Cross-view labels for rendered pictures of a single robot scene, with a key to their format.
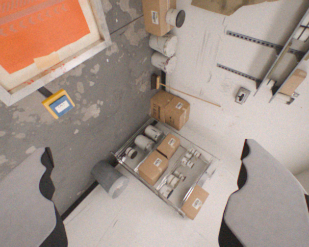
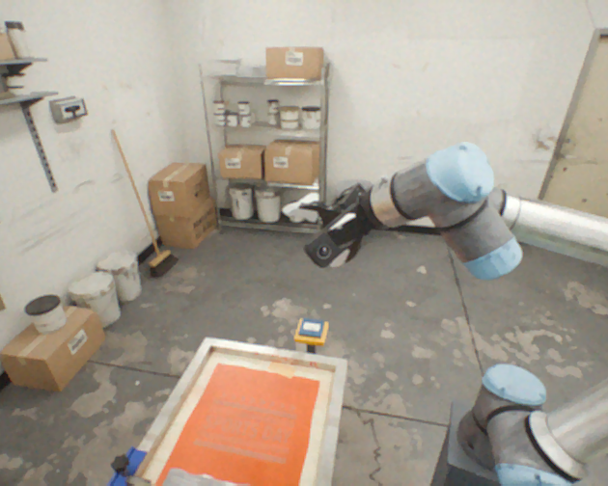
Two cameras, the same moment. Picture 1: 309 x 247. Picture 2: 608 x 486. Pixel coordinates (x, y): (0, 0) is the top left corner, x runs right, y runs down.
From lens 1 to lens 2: 0.59 m
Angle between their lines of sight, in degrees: 15
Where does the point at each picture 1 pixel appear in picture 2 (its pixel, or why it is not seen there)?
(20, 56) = (298, 387)
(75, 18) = (221, 381)
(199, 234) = (334, 19)
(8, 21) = (279, 412)
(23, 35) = (279, 397)
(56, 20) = (240, 391)
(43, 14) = (247, 400)
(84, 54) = (244, 349)
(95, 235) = not seen: hidden behind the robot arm
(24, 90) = (324, 361)
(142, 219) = (373, 122)
